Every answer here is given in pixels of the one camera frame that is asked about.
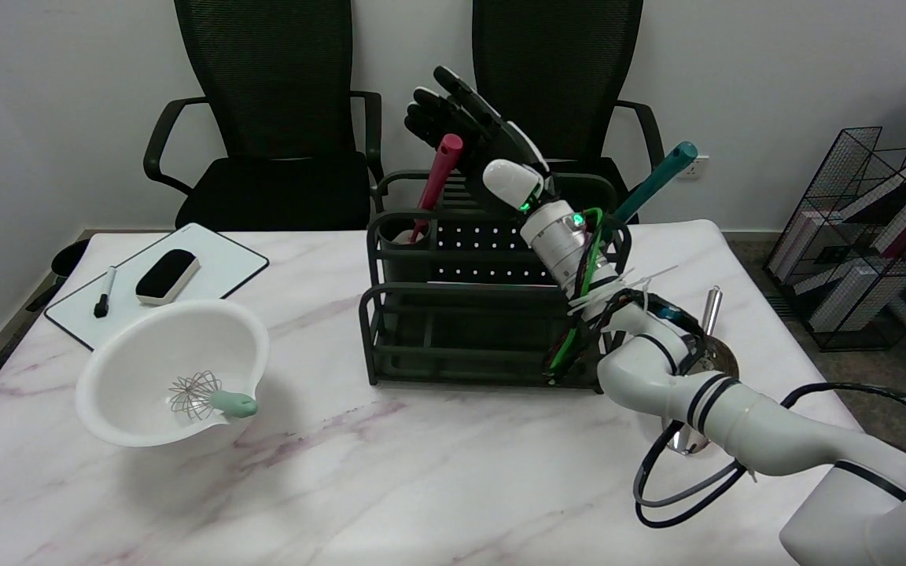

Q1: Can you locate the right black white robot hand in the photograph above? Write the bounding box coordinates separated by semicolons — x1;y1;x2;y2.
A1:
404;65;554;215

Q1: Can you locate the pink sponge bottle brush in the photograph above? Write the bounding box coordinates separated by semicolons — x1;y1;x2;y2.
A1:
392;134;464;243

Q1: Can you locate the teal bottle brush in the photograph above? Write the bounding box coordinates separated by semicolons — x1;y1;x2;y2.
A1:
614;141;698;225

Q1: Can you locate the black mesh office chair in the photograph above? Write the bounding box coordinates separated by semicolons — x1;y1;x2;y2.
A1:
143;0;385;231
442;0;666;229

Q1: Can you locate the dark green dish rack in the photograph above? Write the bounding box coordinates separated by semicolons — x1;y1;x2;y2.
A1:
359;169;633;394

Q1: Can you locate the shiny steel ladle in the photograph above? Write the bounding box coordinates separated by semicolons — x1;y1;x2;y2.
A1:
661;287;739;457

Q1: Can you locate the small white whiteboard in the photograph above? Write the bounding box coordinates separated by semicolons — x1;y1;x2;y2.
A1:
44;222;271;352

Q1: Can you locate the black white whiteboard eraser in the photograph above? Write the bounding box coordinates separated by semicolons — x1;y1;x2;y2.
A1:
135;249;201;307

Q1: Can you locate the white plastic mixing bowl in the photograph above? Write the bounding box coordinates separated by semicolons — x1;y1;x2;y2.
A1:
75;299;271;449

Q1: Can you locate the black whiteboard marker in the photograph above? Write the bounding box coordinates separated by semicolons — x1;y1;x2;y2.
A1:
94;266;118;319

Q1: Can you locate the black chair base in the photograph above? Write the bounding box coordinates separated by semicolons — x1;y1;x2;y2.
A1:
26;238;92;313

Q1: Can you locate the black wire book rack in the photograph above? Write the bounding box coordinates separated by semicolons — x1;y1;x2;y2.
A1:
764;126;906;352

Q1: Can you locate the mint handled wire whisk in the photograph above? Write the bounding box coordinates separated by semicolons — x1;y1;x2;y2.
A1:
168;371;259;421

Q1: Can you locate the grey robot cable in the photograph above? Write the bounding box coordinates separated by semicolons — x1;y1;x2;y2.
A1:
632;436;746;509

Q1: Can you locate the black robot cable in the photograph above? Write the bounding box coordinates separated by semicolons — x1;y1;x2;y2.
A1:
543;220;906;529

